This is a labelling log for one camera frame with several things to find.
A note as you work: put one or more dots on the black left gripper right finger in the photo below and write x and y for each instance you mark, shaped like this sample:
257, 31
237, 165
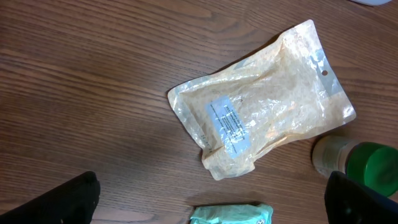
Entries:
349, 202

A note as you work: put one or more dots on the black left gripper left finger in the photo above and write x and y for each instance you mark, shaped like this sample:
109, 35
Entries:
73, 202

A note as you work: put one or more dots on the green lid jar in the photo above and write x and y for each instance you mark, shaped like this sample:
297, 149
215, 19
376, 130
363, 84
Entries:
371, 164

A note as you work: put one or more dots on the light blue wipes pack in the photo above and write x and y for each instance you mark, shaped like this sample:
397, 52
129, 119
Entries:
233, 214

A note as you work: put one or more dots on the beige pouch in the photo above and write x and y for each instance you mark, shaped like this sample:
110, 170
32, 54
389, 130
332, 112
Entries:
284, 92

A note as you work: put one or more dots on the white barcode scanner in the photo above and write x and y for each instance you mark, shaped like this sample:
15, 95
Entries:
372, 2

